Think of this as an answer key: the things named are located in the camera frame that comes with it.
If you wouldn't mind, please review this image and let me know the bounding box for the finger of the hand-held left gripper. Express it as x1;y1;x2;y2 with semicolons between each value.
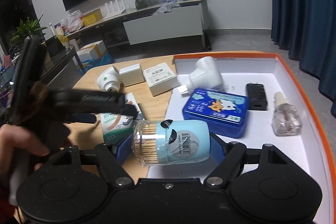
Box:
51;90;138;118
62;112;97;125

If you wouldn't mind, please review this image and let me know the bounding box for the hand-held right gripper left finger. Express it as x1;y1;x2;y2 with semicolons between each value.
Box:
51;135;134;186

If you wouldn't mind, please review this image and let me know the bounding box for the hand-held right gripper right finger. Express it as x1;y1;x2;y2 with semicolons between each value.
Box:
203;132;285;186

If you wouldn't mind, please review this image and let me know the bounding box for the teal bandage box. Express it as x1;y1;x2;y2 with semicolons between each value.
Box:
98;93;145;144

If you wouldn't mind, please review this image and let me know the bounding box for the white plug-in device green button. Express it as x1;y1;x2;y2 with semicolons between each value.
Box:
96;66;122;93

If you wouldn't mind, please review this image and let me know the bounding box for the blue cartoon tin box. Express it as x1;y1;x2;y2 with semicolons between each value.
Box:
182;88;249;139

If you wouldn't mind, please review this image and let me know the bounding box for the toothpick jar with blue lid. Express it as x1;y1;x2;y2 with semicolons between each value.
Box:
133;119;210;168

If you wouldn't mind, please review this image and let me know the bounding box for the white cube charger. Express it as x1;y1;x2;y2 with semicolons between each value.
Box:
119;63;146;87

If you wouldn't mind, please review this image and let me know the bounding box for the black wall charger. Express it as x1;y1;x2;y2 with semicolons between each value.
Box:
246;83;268;111

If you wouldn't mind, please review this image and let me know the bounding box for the small white cardboard box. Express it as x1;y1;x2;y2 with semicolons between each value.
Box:
142;61;179;97

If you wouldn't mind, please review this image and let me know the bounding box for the clear liquid refill bottle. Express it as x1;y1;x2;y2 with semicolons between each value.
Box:
272;92;302;136

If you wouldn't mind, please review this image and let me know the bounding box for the plain white plug-in device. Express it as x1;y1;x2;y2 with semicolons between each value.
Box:
176;56;223;95

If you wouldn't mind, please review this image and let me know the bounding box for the orange-edged white box lid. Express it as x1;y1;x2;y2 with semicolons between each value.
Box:
146;53;336;214

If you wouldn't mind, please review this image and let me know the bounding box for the person's left hand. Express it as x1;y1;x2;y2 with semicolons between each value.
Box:
0;123;51;184

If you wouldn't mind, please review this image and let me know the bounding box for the black box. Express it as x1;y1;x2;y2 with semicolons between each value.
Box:
45;36;66;58

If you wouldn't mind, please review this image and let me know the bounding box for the round glass coffee table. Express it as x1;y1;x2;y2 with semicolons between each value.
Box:
39;44;87;88

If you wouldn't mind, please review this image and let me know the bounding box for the leafy green houseplant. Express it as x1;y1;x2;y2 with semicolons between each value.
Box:
9;14;48;48

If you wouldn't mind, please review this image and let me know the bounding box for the white and yellow carton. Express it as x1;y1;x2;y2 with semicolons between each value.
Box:
76;40;107;64

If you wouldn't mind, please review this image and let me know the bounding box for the white plastic bag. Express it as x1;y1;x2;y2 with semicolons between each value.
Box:
61;10;84;31

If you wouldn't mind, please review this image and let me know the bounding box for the yellow box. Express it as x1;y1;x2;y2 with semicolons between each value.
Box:
82;9;103;26

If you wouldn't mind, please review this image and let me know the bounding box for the white router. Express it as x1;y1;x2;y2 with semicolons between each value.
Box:
101;0;126;20

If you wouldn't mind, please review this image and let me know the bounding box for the white television cabinet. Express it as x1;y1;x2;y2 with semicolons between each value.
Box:
66;0;208;51

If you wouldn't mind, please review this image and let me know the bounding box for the pile of small packets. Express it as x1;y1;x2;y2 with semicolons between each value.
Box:
152;0;202;16

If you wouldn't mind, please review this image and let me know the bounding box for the dark blue curtain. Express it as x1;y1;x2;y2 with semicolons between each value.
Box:
268;0;336;98

